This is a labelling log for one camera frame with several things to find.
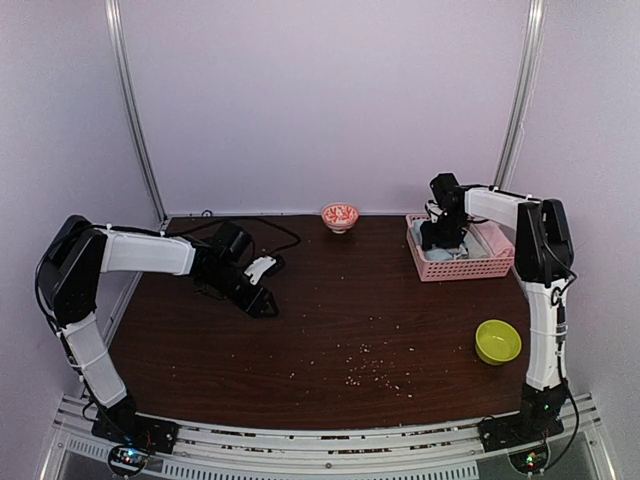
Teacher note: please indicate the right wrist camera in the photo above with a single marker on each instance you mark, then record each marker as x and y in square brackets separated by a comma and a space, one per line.
[433, 210]

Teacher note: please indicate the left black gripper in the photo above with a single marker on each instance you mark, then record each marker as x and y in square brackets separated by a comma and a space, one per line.
[258, 300]

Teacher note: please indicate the lime green bowl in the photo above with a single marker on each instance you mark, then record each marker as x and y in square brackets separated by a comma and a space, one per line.
[497, 342]

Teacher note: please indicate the pink plastic basket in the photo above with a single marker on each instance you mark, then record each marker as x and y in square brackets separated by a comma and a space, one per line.
[429, 271]

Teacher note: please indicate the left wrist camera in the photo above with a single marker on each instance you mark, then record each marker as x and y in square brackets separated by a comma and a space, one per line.
[264, 266]

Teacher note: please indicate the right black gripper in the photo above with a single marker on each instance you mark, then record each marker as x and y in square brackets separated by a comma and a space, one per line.
[432, 237]

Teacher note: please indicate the orange patterned ceramic bowl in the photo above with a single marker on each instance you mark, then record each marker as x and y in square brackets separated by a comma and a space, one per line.
[339, 217]

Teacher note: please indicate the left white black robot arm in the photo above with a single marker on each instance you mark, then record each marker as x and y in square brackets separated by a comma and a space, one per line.
[68, 276]

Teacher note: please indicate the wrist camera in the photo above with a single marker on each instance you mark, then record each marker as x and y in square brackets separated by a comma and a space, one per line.
[264, 266]
[433, 210]

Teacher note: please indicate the left aluminium frame post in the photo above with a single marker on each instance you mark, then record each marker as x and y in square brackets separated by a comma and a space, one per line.
[132, 114]

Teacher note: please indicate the front aluminium rail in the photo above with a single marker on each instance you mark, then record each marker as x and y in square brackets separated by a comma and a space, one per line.
[449, 450]

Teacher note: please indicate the plain light blue towel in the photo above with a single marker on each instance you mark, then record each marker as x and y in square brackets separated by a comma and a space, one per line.
[463, 252]

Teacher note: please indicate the pink rolled towel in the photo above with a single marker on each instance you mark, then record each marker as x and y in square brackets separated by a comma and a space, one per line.
[493, 239]

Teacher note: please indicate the right aluminium frame post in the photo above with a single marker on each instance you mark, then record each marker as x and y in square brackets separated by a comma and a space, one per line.
[525, 84]

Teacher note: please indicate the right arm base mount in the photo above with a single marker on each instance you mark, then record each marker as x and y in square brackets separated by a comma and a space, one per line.
[498, 433]

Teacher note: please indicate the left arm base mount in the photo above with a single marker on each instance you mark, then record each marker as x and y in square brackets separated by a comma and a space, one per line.
[150, 434]

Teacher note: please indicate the aluminium frame post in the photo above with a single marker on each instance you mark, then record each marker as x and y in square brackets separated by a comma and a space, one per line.
[525, 84]
[132, 114]

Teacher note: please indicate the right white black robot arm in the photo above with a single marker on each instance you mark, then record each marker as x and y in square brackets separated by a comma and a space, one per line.
[543, 258]

